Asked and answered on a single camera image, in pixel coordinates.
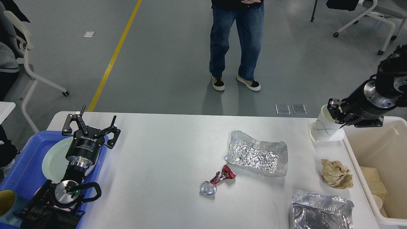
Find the person in blue jeans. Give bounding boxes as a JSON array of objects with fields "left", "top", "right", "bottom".
[{"left": 209, "top": 0, "right": 265, "bottom": 92}]

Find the white plastic bin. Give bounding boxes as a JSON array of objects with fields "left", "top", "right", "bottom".
[{"left": 343, "top": 116, "right": 407, "bottom": 229}]

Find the white floor tag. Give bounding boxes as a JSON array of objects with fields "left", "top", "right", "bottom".
[{"left": 83, "top": 31, "right": 95, "bottom": 38}]

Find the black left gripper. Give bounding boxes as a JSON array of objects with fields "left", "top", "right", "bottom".
[{"left": 61, "top": 106, "right": 121, "bottom": 167}]

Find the green plate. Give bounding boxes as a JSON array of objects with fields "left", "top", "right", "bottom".
[{"left": 42, "top": 137, "right": 100, "bottom": 182}]

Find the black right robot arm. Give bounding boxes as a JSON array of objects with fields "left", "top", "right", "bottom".
[{"left": 327, "top": 45, "right": 407, "bottom": 128}]

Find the blue plastic tray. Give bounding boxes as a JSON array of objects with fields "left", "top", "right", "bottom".
[{"left": 1, "top": 131, "right": 108, "bottom": 229}]

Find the brown paper bag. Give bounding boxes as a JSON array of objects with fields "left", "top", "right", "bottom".
[{"left": 360, "top": 166, "right": 388, "bottom": 217}]

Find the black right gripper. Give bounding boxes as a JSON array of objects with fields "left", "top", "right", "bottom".
[{"left": 327, "top": 80, "right": 399, "bottom": 128}]

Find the clear floor plate left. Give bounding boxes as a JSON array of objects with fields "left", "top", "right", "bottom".
[{"left": 275, "top": 104, "right": 291, "bottom": 115}]

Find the white office chair left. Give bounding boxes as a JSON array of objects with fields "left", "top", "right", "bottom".
[{"left": 1, "top": 0, "right": 70, "bottom": 133}]

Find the white office chair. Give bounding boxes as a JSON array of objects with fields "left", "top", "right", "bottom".
[
  {"left": 311, "top": 0, "right": 407, "bottom": 56},
  {"left": 1, "top": 0, "right": 70, "bottom": 133}
]

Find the small clear plastic cup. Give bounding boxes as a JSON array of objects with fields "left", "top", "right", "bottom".
[{"left": 312, "top": 105, "right": 342, "bottom": 138}]

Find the large white paper cup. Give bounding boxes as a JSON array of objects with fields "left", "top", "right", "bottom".
[{"left": 372, "top": 195, "right": 383, "bottom": 211}]

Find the crushed red can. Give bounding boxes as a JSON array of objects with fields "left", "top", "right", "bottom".
[{"left": 200, "top": 165, "right": 236, "bottom": 197}]

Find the clear floor plate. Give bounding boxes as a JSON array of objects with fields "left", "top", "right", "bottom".
[
  {"left": 275, "top": 104, "right": 291, "bottom": 115},
  {"left": 291, "top": 104, "right": 307, "bottom": 115}
]

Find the dark blue mug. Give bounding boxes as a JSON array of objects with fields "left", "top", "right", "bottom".
[{"left": 0, "top": 189, "right": 29, "bottom": 227}]

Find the aluminium foil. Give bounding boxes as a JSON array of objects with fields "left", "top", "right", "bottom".
[{"left": 224, "top": 130, "right": 289, "bottom": 177}]

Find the clear floor plate right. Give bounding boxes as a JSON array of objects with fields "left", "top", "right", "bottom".
[{"left": 291, "top": 104, "right": 307, "bottom": 115}]

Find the white office chair right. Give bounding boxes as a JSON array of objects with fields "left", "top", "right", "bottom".
[{"left": 311, "top": 0, "right": 407, "bottom": 56}]

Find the silver plastic bag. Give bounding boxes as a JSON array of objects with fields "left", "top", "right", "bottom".
[{"left": 290, "top": 190, "right": 354, "bottom": 229}]

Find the crumpled beige paper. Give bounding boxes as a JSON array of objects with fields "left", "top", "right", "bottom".
[{"left": 321, "top": 158, "right": 354, "bottom": 189}]

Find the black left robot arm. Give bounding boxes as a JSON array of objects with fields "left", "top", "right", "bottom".
[{"left": 19, "top": 106, "right": 121, "bottom": 229}]

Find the seated person at left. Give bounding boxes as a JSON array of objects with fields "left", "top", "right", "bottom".
[{"left": 0, "top": 0, "right": 29, "bottom": 176}]

